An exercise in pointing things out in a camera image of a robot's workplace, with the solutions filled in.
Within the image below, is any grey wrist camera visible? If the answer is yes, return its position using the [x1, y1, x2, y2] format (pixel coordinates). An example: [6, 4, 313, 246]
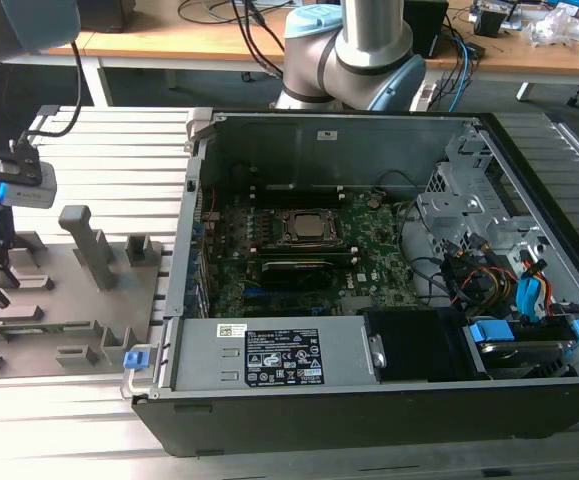
[0, 160, 59, 209]

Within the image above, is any tall black box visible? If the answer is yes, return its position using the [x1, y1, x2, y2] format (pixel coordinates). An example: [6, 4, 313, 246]
[403, 0, 450, 59]

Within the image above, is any green motherboard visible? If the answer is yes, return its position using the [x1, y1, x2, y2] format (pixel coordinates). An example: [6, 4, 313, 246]
[203, 187, 420, 319]

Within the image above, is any blue flat data wire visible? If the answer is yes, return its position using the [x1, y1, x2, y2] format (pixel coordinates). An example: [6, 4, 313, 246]
[516, 277, 553, 324]

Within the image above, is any light wooden desk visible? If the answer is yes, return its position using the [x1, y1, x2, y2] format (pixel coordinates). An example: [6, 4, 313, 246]
[76, 0, 579, 109]
[0, 30, 95, 66]

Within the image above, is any black graphics card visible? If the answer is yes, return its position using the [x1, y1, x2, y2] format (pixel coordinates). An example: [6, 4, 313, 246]
[258, 258, 334, 290]

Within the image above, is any silver drive cage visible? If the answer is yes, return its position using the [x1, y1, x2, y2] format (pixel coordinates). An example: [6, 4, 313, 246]
[416, 134, 540, 251]

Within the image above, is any small black device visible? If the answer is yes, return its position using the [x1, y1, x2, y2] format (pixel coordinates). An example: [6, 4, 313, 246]
[473, 4, 513, 36]

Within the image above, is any black camera cable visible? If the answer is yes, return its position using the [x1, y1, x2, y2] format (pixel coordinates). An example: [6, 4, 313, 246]
[18, 39, 85, 146]

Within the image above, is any white power strip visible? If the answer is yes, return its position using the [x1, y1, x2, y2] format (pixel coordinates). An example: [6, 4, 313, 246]
[411, 82, 438, 111]

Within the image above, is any hard disk in blue carrier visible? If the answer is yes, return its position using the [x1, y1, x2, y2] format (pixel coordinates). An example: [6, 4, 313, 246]
[463, 319, 579, 381]

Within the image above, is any grey parts rack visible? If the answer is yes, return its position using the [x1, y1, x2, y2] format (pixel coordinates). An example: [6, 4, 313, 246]
[0, 204, 173, 381]

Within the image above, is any silver CPU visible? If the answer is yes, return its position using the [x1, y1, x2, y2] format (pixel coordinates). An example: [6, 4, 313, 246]
[290, 212, 340, 239]

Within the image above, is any black open PC case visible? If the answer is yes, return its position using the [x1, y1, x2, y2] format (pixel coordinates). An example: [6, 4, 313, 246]
[118, 107, 579, 459]

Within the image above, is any coloured power wire bundle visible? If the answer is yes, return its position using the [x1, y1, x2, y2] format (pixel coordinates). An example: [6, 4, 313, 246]
[448, 264, 520, 321]

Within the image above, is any clear crumpled plastic bag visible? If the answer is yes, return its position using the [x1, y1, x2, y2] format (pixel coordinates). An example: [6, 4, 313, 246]
[523, 4, 579, 49]

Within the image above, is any grey power supply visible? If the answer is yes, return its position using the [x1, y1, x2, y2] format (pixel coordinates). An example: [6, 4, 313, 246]
[171, 317, 383, 394]

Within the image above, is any dark metal socket cover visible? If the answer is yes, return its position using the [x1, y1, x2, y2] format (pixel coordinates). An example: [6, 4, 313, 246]
[256, 207, 350, 249]

